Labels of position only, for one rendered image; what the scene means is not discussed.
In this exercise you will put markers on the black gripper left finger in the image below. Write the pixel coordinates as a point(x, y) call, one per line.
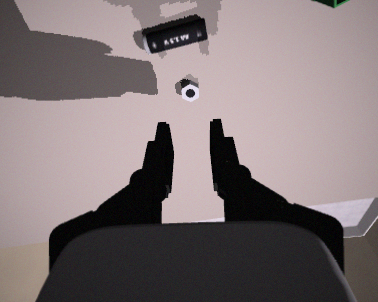
point(134, 204)

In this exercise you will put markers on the black aa battery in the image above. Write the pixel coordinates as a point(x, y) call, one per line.
point(175, 36)

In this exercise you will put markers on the grey hex nut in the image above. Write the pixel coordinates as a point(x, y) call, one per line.
point(190, 91)

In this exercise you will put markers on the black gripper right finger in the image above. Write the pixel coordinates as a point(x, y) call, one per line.
point(246, 199)

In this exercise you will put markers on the dark green bin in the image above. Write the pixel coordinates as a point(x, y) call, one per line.
point(332, 3)

